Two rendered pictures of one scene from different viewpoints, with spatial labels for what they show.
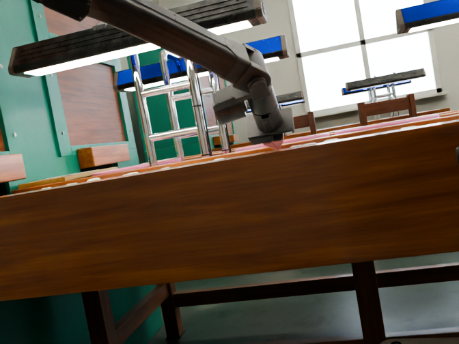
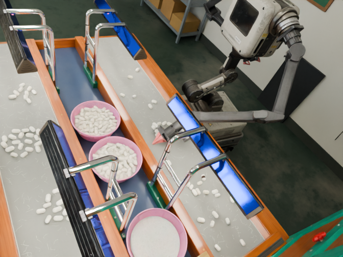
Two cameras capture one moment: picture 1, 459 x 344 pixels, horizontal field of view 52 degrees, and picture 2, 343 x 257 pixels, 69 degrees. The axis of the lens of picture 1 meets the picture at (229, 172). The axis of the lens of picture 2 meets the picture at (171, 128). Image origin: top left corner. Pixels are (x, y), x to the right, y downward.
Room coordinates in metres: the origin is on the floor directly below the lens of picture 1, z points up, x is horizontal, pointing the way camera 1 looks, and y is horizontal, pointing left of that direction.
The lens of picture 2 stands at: (1.84, 0.35, 1.86)
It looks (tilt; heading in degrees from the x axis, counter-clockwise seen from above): 47 degrees down; 208
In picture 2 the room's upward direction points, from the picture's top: 23 degrees clockwise
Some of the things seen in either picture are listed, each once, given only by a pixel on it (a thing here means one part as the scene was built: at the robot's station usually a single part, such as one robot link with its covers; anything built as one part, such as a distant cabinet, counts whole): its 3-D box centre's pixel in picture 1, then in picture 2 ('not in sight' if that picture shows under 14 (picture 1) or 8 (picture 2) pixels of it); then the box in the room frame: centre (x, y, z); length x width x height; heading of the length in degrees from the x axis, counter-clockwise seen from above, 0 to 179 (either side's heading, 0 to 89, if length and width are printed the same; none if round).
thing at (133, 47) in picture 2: not in sight; (118, 23); (0.90, -0.78, 1.08); 0.62 x 0.08 x 0.07; 77
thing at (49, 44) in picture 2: not in sight; (34, 55); (1.37, -0.89, 0.90); 0.20 x 0.19 x 0.45; 77
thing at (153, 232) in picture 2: not in sight; (154, 242); (1.43, 0.27, 0.71); 0.22 x 0.22 x 0.06
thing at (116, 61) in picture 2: not in sight; (156, 122); (0.96, -0.24, 0.73); 1.81 x 0.30 x 0.02; 77
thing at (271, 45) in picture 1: (198, 64); (77, 198); (1.66, 0.04, 1.08); 0.62 x 0.08 x 0.07; 77
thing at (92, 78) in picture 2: not in sight; (103, 49); (0.98, -0.80, 0.90); 0.20 x 0.19 x 0.45; 77
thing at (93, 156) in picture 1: (105, 155); not in sight; (1.82, 0.46, 0.83); 0.30 x 0.06 x 0.07; 167
